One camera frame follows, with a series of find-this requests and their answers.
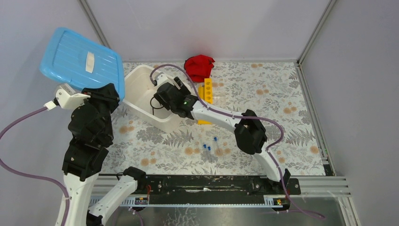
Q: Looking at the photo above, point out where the clear plastic tube rack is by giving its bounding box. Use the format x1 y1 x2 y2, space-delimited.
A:
213 93 229 110

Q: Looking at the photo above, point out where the yellow test tube rack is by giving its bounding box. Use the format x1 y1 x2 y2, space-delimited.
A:
197 78 214 125

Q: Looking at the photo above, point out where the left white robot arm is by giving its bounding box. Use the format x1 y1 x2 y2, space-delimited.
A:
54 83 146 226

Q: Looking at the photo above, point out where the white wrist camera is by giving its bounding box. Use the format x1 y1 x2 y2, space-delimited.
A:
43 83 90 111
154 73 170 89

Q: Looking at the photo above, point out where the floral patterned table mat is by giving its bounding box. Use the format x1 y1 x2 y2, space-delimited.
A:
102 62 325 176

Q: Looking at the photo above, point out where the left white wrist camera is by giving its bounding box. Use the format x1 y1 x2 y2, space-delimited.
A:
43 83 90 111

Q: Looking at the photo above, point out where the blue plastic bin lid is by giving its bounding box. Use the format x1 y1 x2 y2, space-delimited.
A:
39 27 125 100

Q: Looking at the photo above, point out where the black wire tripod stand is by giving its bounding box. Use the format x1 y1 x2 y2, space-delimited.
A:
150 96 166 116

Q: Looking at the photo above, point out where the red cloth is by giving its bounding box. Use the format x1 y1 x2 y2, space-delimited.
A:
184 55 215 82

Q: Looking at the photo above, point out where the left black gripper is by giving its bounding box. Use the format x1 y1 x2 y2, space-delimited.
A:
77 82 121 142

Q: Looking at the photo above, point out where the test tube blue cap middle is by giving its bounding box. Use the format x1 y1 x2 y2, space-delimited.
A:
206 146 214 163

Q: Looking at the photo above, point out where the test tube blue cap right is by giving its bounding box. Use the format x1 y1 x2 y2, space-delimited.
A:
213 137 219 153

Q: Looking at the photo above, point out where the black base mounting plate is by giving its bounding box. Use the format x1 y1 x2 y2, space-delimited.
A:
123 175 301 207

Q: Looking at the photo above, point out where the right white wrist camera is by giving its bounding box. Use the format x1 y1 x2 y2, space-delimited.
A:
154 73 170 89

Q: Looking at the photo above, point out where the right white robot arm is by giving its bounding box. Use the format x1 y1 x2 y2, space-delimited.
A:
152 77 291 194

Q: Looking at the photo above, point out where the white plastic storage bin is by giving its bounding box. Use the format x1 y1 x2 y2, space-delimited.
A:
123 65 183 133

